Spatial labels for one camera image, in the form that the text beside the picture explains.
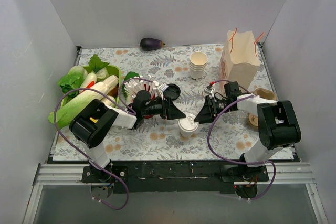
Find white plastic cup lid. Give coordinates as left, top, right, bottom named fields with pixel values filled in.
left=178, top=113, right=199, bottom=132

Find white paper coffee cup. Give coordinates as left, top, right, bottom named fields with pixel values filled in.
left=178, top=120, right=199, bottom=137

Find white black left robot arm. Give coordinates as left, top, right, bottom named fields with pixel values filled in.
left=69, top=90, right=186, bottom=182

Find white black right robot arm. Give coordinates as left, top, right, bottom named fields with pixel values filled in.
left=194, top=80, right=301, bottom=181

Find black coffee cup lid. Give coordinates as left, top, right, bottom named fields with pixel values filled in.
left=163, top=83, right=181, bottom=101

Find brown paper takeout bag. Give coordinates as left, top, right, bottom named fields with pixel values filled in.
left=219, top=28, right=265, bottom=88

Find red straw holder cup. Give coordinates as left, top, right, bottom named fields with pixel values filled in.
left=132, top=84, right=155, bottom=119

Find brown cardboard cup carrier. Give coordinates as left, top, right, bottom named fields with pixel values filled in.
left=248, top=88, right=278, bottom=131

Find floral patterned table mat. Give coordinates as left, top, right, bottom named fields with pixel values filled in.
left=52, top=44, right=296, bottom=162

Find stack of white paper cups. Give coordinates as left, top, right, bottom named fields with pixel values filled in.
left=189, top=51, right=208, bottom=80

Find napa cabbage lower yellow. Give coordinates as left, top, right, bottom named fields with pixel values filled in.
left=100, top=95, right=116, bottom=108

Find napa cabbage upper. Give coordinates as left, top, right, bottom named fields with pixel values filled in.
left=79, top=75, right=119, bottom=100

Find green plastic tray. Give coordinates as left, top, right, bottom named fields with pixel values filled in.
left=59, top=64, right=122, bottom=109

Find purple eggplant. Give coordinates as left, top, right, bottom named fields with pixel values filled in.
left=140, top=37, right=165, bottom=51

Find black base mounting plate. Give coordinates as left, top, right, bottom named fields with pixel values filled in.
left=81, top=161, right=269, bottom=194

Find white radish with red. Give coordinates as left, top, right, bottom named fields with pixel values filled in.
left=80, top=72, right=98, bottom=88

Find green leafy herb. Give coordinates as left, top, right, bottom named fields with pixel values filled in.
left=88, top=54, right=109, bottom=73

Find green lettuce leaf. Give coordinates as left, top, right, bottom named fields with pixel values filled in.
left=57, top=66, right=88, bottom=94

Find large green napa cabbage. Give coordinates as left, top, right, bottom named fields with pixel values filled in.
left=56, top=90, right=103, bottom=129

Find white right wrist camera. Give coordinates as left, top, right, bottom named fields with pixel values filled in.
left=204, top=82, right=215, bottom=98

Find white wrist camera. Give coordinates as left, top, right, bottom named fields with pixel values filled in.
left=204, top=82, right=215, bottom=98
left=153, top=81, right=169, bottom=98

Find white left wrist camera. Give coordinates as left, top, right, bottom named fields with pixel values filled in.
left=153, top=81, right=169, bottom=98

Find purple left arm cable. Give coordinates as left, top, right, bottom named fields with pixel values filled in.
left=54, top=78, right=158, bottom=211

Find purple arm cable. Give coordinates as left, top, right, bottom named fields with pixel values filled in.
left=207, top=79, right=276, bottom=200
left=54, top=78, right=158, bottom=211

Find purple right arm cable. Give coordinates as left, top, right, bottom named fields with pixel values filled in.
left=207, top=79, right=276, bottom=200

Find aluminium frame rail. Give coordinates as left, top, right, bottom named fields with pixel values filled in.
left=34, top=162, right=316, bottom=185

